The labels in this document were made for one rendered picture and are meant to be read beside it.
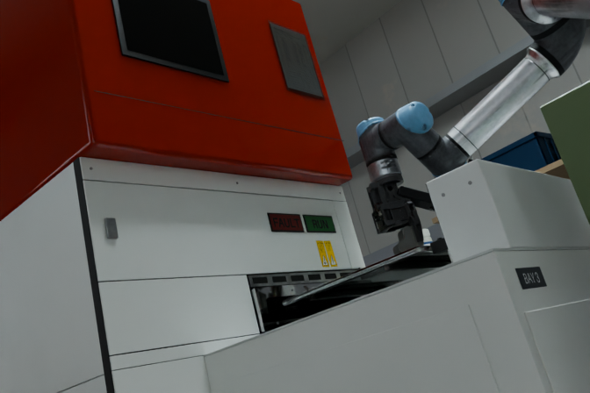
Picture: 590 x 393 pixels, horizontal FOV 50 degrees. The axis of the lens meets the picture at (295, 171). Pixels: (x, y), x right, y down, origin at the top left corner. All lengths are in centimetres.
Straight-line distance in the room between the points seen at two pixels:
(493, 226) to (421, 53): 402
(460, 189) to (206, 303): 58
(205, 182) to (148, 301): 33
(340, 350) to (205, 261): 42
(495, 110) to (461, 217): 56
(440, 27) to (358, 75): 84
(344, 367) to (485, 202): 34
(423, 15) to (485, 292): 419
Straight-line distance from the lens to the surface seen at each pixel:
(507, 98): 150
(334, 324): 104
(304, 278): 154
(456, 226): 99
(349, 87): 536
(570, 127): 103
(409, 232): 146
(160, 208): 132
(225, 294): 135
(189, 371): 125
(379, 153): 149
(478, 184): 97
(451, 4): 487
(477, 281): 91
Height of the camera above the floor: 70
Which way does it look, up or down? 19 degrees up
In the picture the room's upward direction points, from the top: 15 degrees counter-clockwise
